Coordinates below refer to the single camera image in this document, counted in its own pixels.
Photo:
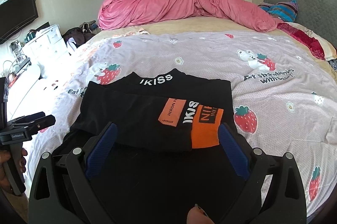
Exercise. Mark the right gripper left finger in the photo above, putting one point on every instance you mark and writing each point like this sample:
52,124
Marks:
81,164

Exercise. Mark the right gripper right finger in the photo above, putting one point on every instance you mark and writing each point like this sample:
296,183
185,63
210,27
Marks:
273,190

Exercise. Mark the black IKISS garment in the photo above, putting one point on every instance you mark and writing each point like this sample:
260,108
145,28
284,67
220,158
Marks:
167,157

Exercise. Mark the dark clothes pile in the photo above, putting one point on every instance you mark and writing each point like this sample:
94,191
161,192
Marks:
78,36

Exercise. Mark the person's left hand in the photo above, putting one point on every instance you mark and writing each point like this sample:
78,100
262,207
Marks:
8,169

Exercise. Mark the person's right hand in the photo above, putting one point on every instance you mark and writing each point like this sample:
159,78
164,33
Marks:
198,216

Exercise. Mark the white drawer cabinet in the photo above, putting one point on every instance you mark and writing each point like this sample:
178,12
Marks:
47,50

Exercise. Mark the lilac strawberry bed sheet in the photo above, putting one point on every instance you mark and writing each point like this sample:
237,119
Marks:
283,101

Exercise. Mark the blue floral cloth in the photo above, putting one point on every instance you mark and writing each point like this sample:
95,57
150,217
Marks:
333,64

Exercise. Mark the red patterned pillow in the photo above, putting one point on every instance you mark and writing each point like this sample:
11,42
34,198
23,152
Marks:
318,46

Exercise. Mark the pink duvet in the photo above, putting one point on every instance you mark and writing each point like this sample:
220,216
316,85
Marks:
116,14

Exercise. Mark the blue striped pillow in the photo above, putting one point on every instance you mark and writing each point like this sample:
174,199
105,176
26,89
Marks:
285,11

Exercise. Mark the grey padded headboard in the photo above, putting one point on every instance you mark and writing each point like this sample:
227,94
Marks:
316,15

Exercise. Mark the beige mattress cover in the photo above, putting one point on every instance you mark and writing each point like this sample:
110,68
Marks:
202,24

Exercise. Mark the black wall television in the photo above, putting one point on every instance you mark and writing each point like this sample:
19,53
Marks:
16,15

